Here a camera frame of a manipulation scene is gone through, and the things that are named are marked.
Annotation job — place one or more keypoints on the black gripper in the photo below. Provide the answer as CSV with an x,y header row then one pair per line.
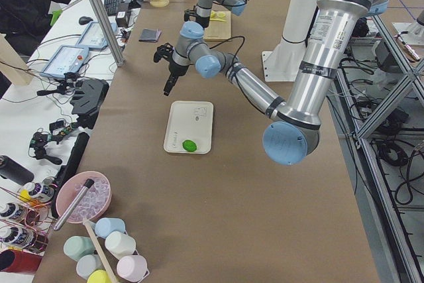
x,y
203,19
176,69

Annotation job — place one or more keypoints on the pink bowl with ice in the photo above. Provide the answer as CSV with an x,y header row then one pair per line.
x,y
94,203

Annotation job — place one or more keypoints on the bamboo cutting board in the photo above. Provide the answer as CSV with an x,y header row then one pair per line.
x,y
217,31

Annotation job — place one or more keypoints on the grey folded cloth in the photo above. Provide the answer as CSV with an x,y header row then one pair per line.
x,y
149,35

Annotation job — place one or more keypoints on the white rectangular tray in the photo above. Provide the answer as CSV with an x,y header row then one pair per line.
x,y
191,120

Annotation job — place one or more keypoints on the green lime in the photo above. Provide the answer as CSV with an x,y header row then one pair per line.
x,y
189,145

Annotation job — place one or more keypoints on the black computer mouse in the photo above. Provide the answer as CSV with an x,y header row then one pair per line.
x,y
84,20

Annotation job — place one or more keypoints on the upper teach pendant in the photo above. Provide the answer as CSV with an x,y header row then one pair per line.
x,y
66,59

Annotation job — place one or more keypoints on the person in black shirt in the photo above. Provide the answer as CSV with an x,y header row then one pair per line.
x,y
25,23

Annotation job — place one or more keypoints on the light blue cup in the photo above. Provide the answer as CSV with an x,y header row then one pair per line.
x,y
106,225

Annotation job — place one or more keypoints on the pale mint white cup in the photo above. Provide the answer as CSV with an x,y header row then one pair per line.
x,y
120,244

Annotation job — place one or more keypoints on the black bottle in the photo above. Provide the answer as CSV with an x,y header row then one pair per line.
x,y
15,172

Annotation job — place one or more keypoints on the pink cup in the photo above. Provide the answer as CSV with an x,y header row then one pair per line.
x,y
132,268

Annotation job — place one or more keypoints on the green cup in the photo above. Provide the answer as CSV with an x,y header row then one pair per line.
x,y
76,247

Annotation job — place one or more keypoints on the grey cup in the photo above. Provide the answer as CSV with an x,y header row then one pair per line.
x,y
88,264

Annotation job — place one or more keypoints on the yellow cup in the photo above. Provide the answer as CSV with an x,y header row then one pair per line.
x,y
99,276

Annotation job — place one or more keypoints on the red can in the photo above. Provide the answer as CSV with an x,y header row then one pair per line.
x,y
20,262

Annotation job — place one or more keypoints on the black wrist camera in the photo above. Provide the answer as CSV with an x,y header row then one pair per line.
x,y
190,14
164,51

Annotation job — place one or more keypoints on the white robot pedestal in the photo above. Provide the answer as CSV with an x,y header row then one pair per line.
x,y
282,63

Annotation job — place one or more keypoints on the aluminium frame post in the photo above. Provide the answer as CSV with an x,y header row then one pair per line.
x,y
103,20

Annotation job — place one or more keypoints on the metal spoon with black handle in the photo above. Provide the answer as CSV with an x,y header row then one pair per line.
x,y
88,183

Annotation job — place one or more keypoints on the wooden rack handle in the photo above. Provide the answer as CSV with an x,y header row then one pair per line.
x,y
100,252

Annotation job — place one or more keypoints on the white wire cup rack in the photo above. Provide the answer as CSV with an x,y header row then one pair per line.
x,y
112,260

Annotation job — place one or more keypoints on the copper wire bottle basket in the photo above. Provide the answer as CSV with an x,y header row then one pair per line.
x,y
26,219

